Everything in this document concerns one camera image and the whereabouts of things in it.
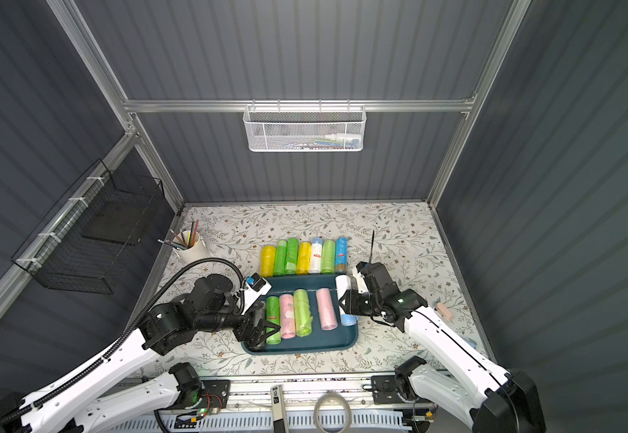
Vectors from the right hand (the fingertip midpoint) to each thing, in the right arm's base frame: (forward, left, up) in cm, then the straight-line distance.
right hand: (347, 302), depth 79 cm
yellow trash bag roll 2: (+19, +15, -9) cm, 25 cm away
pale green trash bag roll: (-1, +14, -7) cm, 16 cm away
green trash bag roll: (-2, +23, -8) cm, 24 cm away
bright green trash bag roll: (+17, +23, -9) cm, 30 cm away
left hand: (-9, +21, +8) cm, 24 cm away
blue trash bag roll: (+23, +1, -8) cm, 24 cm away
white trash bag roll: (+6, +1, +1) cm, 6 cm away
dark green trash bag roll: (+21, +19, -8) cm, 30 cm away
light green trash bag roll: (+21, +5, -8) cm, 24 cm away
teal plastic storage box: (-6, +1, -13) cm, 14 cm away
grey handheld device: (-29, +18, -6) cm, 34 cm away
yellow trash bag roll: (+20, +28, -9) cm, 36 cm away
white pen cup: (+22, +56, -2) cm, 60 cm away
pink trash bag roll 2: (-1, +6, -8) cm, 10 cm away
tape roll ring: (-26, +1, -7) cm, 27 cm away
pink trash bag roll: (0, +19, -7) cm, 20 cm away
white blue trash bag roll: (+22, +10, -8) cm, 25 cm away
